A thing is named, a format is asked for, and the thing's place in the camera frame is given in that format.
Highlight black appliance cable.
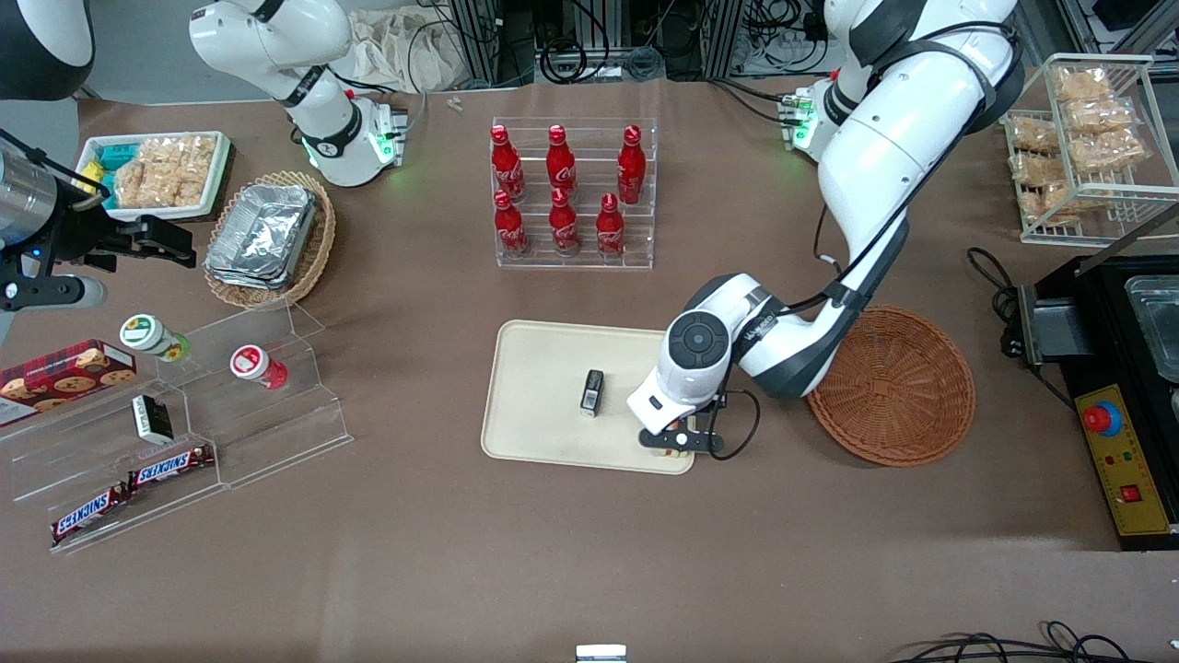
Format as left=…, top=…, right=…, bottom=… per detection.
left=966, top=246, right=1026, bottom=361

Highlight steel appliance pan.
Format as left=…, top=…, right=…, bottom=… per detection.
left=1125, top=273, right=1179, bottom=384

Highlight aluminium frame rack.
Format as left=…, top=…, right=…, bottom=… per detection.
left=448, top=0, right=749, bottom=89

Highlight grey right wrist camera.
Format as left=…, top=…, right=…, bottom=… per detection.
left=0, top=273, right=109, bottom=312

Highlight snickers bar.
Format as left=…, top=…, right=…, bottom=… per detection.
left=128, top=444, right=216, bottom=490
left=50, top=483, right=135, bottom=545

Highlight red cola bottle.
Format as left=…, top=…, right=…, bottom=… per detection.
left=616, top=124, right=648, bottom=206
left=595, top=192, right=628, bottom=260
left=490, top=124, right=527, bottom=204
left=548, top=186, right=582, bottom=257
left=493, top=189, right=531, bottom=260
left=545, top=124, right=579, bottom=200

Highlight white rectangular snack tray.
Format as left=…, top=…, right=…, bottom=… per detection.
left=76, top=130, right=233, bottom=223

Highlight red cookie box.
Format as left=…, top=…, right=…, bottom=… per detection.
left=0, top=339, right=138, bottom=427

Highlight black floor cables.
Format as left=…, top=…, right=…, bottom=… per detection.
left=889, top=621, right=1179, bottom=663

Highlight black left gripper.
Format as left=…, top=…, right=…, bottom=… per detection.
left=686, top=394, right=730, bottom=432

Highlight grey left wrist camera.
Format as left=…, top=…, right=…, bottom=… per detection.
left=637, top=424, right=726, bottom=459

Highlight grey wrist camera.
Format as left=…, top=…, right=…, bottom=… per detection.
left=0, top=273, right=109, bottom=312
left=637, top=424, right=726, bottom=459

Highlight clear cracker snack bag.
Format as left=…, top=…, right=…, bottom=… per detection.
left=1063, top=96, right=1136, bottom=135
left=1019, top=183, right=1077, bottom=227
left=1008, top=151, right=1062, bottom=187
left=1072, top=129, right=1149, bottom=177
left=1054, top=66, right=1114, bottom=103
left=1008, top=114, right=1061, bottom=154

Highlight red yoghurt drink bottle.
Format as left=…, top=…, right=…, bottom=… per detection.
left=229, top=343, right=289, bottom=390

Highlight green-lid drink bottle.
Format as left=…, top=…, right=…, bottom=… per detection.
left=119, top=313, right=191, bottom=363

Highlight white wire rack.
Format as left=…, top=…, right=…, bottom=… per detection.
left=998, top=52, right=1179, bottom=247

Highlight stacked foil containers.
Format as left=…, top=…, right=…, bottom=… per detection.
left=204, top=183, right=320, bottom=289

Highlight coiled black cable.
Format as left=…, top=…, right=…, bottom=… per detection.
left=538, top=37, right=591, bottom=87

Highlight clear rice cracker bag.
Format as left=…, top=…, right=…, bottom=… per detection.
left=175, top=134, right=219, bottom=209
left=112, top=137, right=185, bottom=210

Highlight light wicker basket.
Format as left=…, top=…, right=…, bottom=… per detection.
left=202, top=169, right=338, bottom=310

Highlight clear acrylic stepped shelf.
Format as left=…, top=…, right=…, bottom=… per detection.
left=0, top=302, right=355, bottom=555

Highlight yellow emergency stop box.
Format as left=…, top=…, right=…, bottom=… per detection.
left=1076, top=385, right=1177, bottom=538

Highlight clear acrylic bottle rack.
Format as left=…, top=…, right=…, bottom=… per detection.
left=490, top=116, right=659, bottom=272

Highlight small black white box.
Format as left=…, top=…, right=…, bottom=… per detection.
left=131, top=393, right=175, bottom=446

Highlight beige plastic tray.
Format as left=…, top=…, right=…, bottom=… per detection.
left=480, top=319, right=700, bottom=476

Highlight brown wicker basket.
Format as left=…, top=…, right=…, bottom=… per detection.
left=805, top=305, right=976, bottom=469

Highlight beige cloth bag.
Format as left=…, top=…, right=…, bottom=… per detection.
left=348, top=7, right=476, bottom=94

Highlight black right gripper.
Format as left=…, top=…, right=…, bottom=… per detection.
left=35, top=198, right=198, bottom=275

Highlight black appliance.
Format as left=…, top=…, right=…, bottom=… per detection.
left=1017, top=207, right=1179, bottom=553

